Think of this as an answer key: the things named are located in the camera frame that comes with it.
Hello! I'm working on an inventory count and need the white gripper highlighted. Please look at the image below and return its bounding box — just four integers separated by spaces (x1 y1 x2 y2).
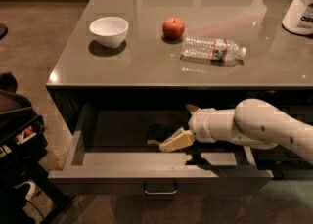
159 104 215 153

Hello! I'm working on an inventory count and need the green and yellow sponge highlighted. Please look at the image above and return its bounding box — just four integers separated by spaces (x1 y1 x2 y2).
147 124 174 146

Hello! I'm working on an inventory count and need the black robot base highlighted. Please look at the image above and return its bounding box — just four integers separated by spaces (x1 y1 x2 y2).
0 72 71 224

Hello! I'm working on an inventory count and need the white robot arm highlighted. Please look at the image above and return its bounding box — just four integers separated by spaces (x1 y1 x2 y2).
159 99 313 163

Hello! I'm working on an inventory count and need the grey open top drawer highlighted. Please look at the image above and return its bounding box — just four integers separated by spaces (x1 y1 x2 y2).
49 105 273 197

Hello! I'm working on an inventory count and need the grey counter cabinet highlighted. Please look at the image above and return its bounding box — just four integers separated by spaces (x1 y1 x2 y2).
47 0 313 186

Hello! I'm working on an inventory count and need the dark lower side drawer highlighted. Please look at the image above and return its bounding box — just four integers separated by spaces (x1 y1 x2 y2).
252 146 313 181

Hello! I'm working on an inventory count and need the clear plastic water bottle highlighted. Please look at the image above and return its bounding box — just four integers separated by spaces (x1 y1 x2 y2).
181 36 246 62

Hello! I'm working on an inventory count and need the red apple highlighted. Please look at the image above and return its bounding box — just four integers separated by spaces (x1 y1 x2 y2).
162 17 185 40

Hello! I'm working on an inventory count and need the white ceramic bowl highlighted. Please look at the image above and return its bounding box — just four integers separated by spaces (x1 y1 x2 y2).
89 17 128 48

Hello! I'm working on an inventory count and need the white plastic canister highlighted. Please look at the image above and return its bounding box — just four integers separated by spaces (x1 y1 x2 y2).
282 0 313 35

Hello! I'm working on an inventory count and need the dark object at left edge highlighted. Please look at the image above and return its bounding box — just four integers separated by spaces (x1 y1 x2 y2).
0 23 8 40

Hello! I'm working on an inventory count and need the metal drawer handle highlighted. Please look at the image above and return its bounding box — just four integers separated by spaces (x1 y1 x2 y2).
143 183 178 196

